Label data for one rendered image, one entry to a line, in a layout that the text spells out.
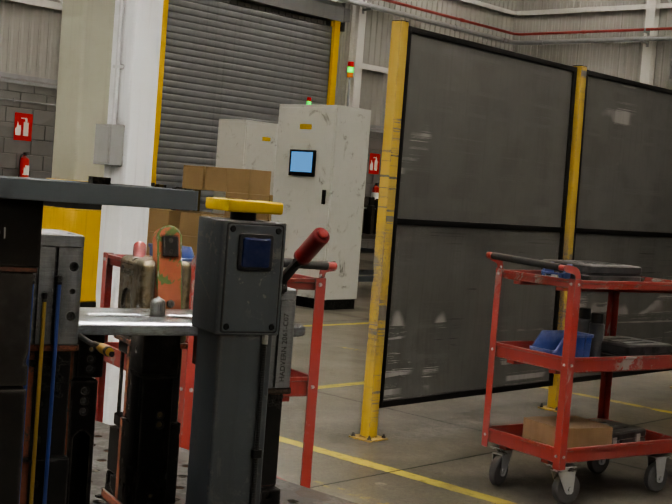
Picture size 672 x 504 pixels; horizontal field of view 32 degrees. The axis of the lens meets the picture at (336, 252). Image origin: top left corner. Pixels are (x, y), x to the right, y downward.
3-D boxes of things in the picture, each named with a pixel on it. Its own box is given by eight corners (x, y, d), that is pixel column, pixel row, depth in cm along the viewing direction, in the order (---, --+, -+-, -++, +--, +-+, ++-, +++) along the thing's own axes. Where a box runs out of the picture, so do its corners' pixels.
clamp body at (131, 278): (154, 492, 179) (170, 255, 177) (189, 519, 166) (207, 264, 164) (86, 496, 174) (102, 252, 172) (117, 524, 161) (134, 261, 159)
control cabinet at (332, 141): (262, 300, 1199) (280, 59, 1186) (298, 299, 1239) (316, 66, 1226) (319, 310, 1146) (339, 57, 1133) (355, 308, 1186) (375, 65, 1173)
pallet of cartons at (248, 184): (285, 278, 1514) (293, 173, 1507) (242, 278, 1451) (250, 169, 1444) (219, 268, 1589) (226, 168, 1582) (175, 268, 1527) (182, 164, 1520)
